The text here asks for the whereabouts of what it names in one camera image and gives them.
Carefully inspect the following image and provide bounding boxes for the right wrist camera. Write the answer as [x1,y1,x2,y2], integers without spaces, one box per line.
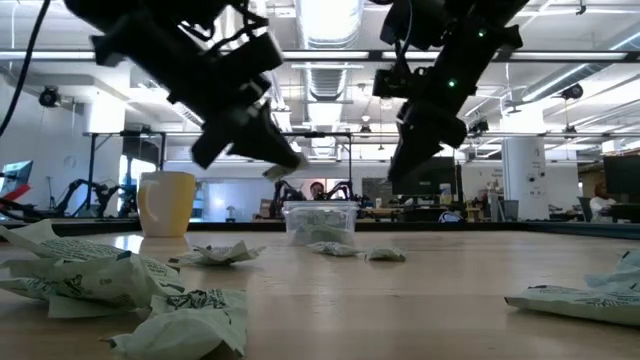
[372,67,417,100]

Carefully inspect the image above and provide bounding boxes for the black ceiling reel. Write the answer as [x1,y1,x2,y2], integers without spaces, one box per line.
[38,85,62,109]
[559,83,585,101]

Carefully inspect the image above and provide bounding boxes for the dark wide monitor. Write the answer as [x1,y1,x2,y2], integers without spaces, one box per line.
[602,154,640,197]

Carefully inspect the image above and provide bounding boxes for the hanging black cable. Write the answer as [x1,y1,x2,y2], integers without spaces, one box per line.
[0,0,52,139]

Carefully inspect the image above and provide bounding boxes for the black rig frame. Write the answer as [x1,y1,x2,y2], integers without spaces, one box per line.
[277,131,354,201]

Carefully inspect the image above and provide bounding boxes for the silver ventilation duct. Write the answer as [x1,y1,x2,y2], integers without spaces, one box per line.
[294,0,365,156]

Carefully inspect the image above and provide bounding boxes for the clear plastic bin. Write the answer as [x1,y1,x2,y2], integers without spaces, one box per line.
[282,199,360,248]

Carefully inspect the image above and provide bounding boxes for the pile of sweetener packets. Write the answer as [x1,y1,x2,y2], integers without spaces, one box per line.
[292,209,354,246]

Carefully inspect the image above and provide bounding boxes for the black computer monitor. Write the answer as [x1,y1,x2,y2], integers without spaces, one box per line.
[390,156,464,197]

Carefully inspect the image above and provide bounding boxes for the white round column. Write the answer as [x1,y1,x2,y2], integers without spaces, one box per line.
[501,107,549,222]

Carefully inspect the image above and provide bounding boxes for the tilted grey monitor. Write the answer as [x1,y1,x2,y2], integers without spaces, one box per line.
[0,159,34,199]

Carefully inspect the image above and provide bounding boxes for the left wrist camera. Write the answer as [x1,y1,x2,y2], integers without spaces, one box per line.
[232,30,285,79]

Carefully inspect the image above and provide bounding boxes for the yellow ceramic mug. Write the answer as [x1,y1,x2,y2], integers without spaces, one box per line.
[137,171,197,239]

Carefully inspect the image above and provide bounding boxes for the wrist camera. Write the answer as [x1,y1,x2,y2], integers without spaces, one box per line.
[232,30,285,79]
[372,67,417,100]

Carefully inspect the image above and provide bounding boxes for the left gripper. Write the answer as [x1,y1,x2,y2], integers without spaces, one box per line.
[167,54,307,169]

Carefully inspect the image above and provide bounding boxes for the black aluminium table frame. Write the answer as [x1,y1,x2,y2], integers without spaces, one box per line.
[0,218,640,241]

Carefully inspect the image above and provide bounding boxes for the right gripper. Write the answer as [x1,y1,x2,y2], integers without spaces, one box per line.
[387,98,469,184]

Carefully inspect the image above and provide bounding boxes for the black rig stand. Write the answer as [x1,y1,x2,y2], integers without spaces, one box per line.
[82,130,167,219]

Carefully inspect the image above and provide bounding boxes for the red flat item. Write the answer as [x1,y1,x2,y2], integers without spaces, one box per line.
[0,182,34,206]

